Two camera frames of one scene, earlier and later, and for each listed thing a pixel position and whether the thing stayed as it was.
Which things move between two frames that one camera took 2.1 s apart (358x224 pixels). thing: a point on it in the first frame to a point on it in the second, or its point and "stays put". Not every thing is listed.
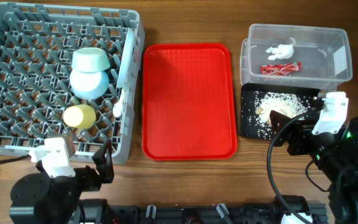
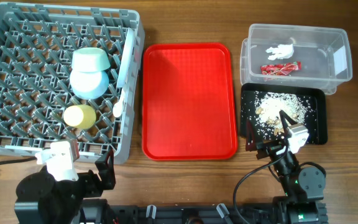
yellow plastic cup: (80, 116) stays put
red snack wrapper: (285, 69) stays put
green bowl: (89, 60) stays put
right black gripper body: (304, 142) to (270, 149)
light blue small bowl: (89, 85) stays put
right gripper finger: (276, 120) to (250, 140)
